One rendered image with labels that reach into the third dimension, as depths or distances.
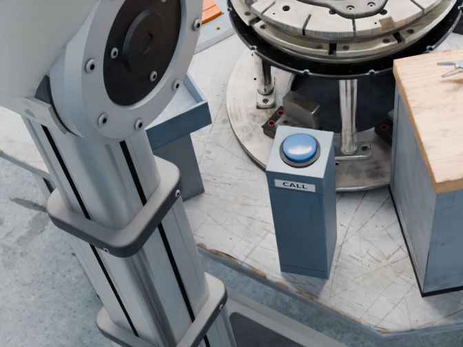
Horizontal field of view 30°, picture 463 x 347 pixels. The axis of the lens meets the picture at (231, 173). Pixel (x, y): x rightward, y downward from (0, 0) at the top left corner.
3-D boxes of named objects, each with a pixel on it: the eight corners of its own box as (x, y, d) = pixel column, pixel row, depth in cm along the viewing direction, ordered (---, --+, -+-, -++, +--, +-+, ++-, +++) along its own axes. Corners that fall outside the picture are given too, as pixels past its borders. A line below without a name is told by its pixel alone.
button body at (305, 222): (290, 230, 126) (278, 124, 105) (337, 237, 124) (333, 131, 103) (280, 271, 122) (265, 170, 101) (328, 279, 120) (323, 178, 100)
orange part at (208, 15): (209, -1, 154) (208, -5, 153) (222, 14, 151) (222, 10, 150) (176, 16, 152) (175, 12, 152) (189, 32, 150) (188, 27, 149)
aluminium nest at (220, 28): (226, -4, 156) (224, -13, 154) (251, 25, 151) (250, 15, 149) (169, 25, 153) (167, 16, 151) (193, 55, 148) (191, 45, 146)
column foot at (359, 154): (326, 145, 131) (326, 142, 130) (369, 143, 130) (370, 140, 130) (327, 161, 129) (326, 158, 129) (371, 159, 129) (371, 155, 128)
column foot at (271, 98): (275, 77, 140) (275, 73, 140) (275, 107, 137) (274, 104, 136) (257, 78, 141) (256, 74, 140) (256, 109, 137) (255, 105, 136)
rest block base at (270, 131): (281, 113, 136) (280, 104, 134) (322, 134, 132) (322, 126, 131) (262, 133, 134) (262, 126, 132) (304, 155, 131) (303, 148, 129)
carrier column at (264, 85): (272, 85, 139) (261, -10, 122) (274, 97, 138) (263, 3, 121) (257, 88, 139) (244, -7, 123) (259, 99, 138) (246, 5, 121)
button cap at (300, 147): (286, 134, 104) (286, 129, 103) (319, 138, 103) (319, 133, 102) (280, 160, 102) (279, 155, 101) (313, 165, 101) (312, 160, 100)
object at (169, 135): (109, 140, 140) (60, 15, 116) (168, 113, 141) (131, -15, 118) (169, 254, 126) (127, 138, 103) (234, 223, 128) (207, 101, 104)
